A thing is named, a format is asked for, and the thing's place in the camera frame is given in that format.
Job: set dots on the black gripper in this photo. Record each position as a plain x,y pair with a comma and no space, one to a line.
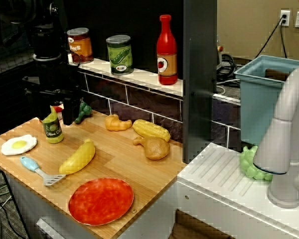
52,87

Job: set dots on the yellow toy banana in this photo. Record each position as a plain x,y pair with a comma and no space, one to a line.
78,158

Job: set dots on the orange red plate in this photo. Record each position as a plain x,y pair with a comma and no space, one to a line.
101,201

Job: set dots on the red white small toy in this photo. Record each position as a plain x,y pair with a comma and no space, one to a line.
57,109

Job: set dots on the green olive oil bottle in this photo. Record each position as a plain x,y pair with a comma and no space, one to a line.
53,129

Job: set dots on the green toy broccoli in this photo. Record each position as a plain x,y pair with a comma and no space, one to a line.
82,113

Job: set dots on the toy fried egg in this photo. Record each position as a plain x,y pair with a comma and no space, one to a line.
18,145

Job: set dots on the orange toy croissant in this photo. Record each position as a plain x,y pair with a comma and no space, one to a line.
117,123

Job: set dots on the orange beans can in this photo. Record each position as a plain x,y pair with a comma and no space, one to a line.
80,46

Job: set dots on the green peas can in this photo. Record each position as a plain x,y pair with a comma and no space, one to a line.
119,56

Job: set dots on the dark tile backsplash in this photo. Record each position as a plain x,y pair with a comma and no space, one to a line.
144,102

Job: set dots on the white ledge shelf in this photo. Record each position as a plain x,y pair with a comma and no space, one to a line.
139,76

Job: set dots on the yellow toy corn cob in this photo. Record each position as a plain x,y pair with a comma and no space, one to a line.
150,129

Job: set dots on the brown toy chicken drumstick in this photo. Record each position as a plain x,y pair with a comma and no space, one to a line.
155,148

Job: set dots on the red ketchup bottle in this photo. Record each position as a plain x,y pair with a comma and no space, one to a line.
167,52

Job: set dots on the white toy sink counter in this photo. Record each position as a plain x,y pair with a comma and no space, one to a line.
214,179

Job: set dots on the white device red button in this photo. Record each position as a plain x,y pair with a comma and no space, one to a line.
219,48

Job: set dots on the green toy grapes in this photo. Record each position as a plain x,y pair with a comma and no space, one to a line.
249,164

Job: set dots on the light blue plastic bin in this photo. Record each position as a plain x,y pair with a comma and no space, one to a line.
259,109

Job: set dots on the grey toy faucet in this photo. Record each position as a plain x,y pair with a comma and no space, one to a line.
284,139

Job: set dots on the dark grey vertical post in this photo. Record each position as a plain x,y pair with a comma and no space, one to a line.
199,82

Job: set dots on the white wall outlet with plug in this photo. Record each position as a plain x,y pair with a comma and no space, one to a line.
284,18

